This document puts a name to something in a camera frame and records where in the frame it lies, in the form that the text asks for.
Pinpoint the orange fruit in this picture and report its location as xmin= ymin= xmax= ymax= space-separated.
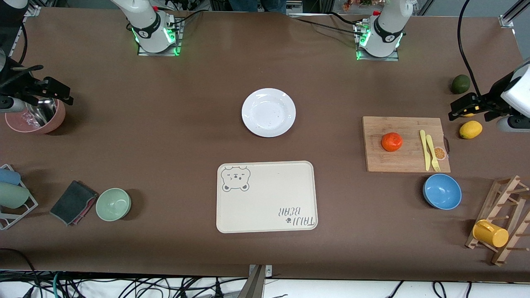
xmin=381 ymin=132 xmax=403 ymax=152

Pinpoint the white wire cup rack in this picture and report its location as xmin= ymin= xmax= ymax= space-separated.
xmin=0 ymin=163 xmax=39 ymax=230

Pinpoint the metal ladle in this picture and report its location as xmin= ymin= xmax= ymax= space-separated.
xmin=26 ymin=97 xmax=57 ymax=127

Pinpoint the yellow plastic fork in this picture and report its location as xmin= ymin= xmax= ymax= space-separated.
xmin=426 ymin=134 xmax=441 ymax=172

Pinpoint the pink bowl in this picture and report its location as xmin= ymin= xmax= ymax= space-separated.
xmin=5 ymin=97 xmax=66 ymax=134

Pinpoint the yellow plastic knife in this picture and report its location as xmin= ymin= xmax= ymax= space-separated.
xmin=419 ymin=130 xmax=431 ymax=171

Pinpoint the wooden mug rack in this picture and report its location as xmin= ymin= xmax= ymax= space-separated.
xmin=465 ymin=175 xmax=530 ymax=266

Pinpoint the bamboo cutting board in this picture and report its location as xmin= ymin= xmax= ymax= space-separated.
xmin=362 ymin=116 xmax=451 ymax=173

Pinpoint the dark green avocado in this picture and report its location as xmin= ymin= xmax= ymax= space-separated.
xmin=451 ymin=74 xmax=471 ymax=94

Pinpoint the blue bowl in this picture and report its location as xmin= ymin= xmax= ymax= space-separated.
xmin=423 ymin=173 xmax=462 ymax=210

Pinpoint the beige bear print tray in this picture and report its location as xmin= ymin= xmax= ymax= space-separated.
xmin=216 ymin=161 xmax=318 ymax=233

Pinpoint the green cable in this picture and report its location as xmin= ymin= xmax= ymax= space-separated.
xmin=51 ymin=271 xmax=63 ymax=298

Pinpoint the pink cloth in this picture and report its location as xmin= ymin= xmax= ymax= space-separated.
xmin=70 ymin=195 xmax=99 ymax=226

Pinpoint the pale green bowl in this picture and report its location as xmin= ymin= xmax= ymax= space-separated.
xmin=96 ymin=188 xmax=132 ymax=222

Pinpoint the black cable on table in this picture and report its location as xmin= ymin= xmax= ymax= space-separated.
xmin=290 ymin=12 xmax=365 ymax=36

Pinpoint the grey metal camera mount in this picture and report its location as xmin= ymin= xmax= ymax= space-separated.
xmin=238 ymin=264 xmax=274 ymax=298

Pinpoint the white round plate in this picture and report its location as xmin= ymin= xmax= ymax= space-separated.
xmin=241 ymin=88 xmax=296 ymax=138

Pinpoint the pale green cup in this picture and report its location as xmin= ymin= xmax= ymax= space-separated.
xmin=0 ymin=182 xmax=30 ymax=209

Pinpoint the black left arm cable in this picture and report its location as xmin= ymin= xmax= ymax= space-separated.
xmin=457 ymin=0 xmax=483 ymax=98

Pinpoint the person in blue jeans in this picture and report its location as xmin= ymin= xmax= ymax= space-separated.
xmin=229 ymin=0 xmax=287 ymax=14

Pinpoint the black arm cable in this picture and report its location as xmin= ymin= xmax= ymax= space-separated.
xmin=17 ymin=23 xmax=29 ymax=66
xmin=457 ymin=0 xmax=483 ymax=98

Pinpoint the blue cup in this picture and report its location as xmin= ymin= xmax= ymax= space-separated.
xmin=0 ymin=168 xmax=21 ymax=185

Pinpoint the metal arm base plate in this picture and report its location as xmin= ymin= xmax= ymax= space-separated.
xmin=137 ymin=19 xmax=183 ymax=57
xmin=354 ymin=23 xmax=400 ymax=62

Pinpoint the dark grey cloth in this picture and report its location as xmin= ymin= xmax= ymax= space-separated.
xmin=50 ymin=180 xmax=99 ymax=226

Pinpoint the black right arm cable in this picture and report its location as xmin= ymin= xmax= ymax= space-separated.
xmin=17 ymin=23 xmax=29 ymax=66

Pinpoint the yellow mug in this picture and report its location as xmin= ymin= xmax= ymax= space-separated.
xmin=472 ymin=219 xmax=509 ymax=248

